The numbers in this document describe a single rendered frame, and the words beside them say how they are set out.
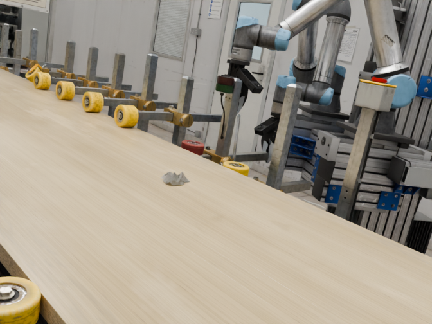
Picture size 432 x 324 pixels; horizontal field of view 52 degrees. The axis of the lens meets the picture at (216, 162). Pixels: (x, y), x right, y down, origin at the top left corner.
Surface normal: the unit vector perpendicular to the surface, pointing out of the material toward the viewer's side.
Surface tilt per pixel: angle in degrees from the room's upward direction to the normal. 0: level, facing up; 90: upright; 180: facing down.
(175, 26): 90
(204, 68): 90
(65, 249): 0
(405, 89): 97
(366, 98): 90
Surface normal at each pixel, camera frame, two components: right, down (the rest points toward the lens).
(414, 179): 0.16, 0.27
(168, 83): -0.76, 0.02
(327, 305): 0.18, -0.95
